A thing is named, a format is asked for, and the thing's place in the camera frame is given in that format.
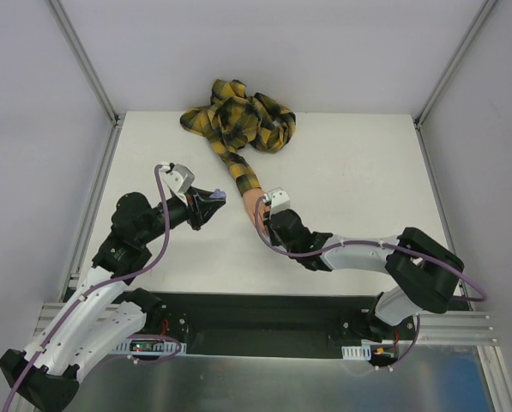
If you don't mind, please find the purple nail polish bottle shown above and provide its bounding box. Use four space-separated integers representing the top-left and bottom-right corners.
210 189 226 202

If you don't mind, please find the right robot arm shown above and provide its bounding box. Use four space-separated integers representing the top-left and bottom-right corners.
263 209 465 342

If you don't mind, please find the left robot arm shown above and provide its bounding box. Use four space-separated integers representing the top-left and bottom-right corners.
0 187 226 411

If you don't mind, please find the mannequin hand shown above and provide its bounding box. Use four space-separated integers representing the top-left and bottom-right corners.
242 188 268 234

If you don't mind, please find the yellow plaid shirt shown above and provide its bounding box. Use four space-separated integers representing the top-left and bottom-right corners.
179 80 297 194

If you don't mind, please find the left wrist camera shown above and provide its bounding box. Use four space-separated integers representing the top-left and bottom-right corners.
161 162 195 205

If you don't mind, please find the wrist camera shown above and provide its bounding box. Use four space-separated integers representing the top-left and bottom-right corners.
263 187 291 217
161 162 195 205

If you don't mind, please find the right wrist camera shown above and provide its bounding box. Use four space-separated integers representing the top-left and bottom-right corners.
263 187 291 217

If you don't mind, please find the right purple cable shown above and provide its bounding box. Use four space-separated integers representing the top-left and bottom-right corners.
253 195 489 304

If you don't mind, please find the purple cable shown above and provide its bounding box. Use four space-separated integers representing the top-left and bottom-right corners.
2 163 175 412
253 195 489 304

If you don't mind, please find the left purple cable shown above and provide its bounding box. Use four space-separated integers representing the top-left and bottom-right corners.
2 163 175 412

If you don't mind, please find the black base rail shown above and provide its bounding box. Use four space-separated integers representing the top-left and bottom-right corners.
90 290 467 357

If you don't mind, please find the right white cable duct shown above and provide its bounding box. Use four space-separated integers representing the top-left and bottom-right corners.
340 342 399 361

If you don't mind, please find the white cable duct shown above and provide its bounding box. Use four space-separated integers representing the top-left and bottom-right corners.
340 342 399 361
110 338 187 356

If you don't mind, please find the left white cable duct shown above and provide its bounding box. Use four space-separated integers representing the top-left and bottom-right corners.
110 338 187 356

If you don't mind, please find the left aluminium frame post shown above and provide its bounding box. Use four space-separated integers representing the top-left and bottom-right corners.
47 0 123 125

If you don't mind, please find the aluminium frame post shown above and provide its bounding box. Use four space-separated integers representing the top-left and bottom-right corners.
47 0 123 125
413 0 499 128

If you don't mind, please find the right aluminium frame post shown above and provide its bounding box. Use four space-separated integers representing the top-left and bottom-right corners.
413 0 499 128

